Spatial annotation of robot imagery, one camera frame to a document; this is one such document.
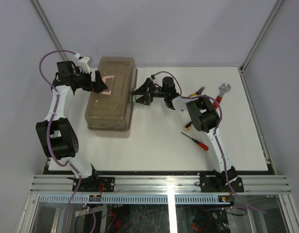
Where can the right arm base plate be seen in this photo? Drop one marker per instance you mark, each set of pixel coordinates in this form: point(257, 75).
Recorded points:
point(211, 184)

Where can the slotted cable duct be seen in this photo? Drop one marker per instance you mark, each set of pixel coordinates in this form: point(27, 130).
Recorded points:
point(133, 199)

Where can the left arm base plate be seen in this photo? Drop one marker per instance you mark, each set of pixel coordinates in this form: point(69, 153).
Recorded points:
point(95, 184)

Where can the right frame post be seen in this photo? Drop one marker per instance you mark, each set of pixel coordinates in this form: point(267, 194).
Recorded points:
point(276, 8)

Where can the frame post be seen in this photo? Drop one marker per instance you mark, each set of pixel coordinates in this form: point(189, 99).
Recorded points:
point(276, 8)
point(37, 7)

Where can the red handled adjustable wrench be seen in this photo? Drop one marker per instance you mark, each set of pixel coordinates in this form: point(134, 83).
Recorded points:
point(222, 90)

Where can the translucent brown toolbox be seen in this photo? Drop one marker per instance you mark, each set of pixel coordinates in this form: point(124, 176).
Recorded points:
point(111, 116)

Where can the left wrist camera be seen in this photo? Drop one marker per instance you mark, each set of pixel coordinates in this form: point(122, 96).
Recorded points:
point(84, 63)

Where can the black yellow screwdriver lower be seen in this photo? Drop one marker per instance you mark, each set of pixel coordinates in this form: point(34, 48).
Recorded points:
point(188, 126)

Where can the red handled screwdriver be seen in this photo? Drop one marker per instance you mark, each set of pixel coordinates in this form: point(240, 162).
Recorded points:
point(200, 144)

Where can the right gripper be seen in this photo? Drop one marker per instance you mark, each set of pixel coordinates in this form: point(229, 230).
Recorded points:
point(142, 90)

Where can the yellow handled pliers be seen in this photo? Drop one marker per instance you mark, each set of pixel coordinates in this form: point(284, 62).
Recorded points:
point(197, 93)

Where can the aluminium mounting rail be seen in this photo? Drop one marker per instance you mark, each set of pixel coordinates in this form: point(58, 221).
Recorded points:
point(154, 184)

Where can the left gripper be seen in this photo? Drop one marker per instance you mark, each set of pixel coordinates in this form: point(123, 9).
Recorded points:
point(98, 86)

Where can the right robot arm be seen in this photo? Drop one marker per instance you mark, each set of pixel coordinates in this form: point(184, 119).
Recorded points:
point(206, 115)

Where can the pink toolbox handle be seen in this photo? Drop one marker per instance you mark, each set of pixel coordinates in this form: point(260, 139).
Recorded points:
point(109, 81)

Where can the left frame post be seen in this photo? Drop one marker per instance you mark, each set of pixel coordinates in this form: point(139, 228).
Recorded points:
point(37, 7)

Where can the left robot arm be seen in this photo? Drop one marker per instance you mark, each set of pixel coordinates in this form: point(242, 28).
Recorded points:
point(56, 134)

